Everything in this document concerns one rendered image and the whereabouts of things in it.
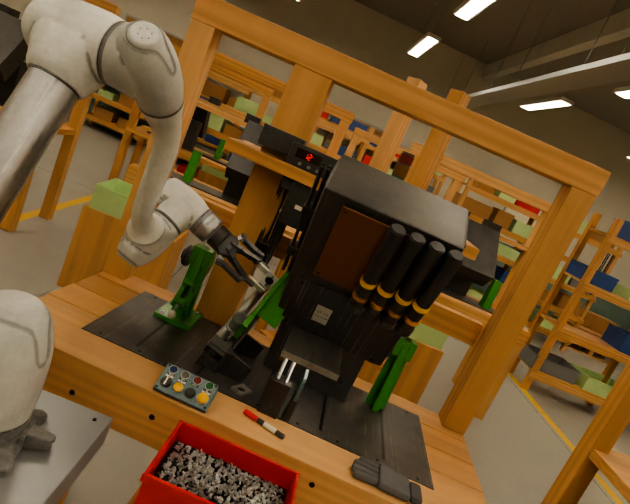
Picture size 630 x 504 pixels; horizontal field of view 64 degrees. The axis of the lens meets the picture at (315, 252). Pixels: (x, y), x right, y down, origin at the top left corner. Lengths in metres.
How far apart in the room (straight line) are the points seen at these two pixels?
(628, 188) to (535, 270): 11.81
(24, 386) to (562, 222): 1.61
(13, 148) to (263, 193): 0.93
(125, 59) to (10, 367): 0.58
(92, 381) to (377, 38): 10.77
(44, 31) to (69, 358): 0.78
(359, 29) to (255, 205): 10.04
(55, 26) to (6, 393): 0.67
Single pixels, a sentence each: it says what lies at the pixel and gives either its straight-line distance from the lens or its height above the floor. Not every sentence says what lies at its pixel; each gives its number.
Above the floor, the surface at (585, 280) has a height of 1.44.
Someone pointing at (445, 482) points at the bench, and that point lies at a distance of 1.70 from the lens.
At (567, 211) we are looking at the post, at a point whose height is 1.77.
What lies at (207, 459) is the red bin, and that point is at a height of 0.88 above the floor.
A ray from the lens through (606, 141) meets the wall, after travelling 13.26.
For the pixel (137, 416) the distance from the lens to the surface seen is 1.44.
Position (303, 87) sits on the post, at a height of 1.79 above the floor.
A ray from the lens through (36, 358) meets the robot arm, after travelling 1.00.
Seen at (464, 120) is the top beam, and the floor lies 1.90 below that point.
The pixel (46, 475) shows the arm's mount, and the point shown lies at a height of 0.92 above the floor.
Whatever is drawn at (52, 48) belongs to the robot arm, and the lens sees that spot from 1.13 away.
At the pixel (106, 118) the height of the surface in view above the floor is 0.31.
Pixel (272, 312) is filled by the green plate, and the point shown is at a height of 1.14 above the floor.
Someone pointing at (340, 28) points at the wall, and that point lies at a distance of 11.66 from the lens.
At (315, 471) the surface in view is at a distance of 1.39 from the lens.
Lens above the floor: 1.65
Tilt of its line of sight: 12 degrees down
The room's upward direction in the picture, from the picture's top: 24 degrees clockwise
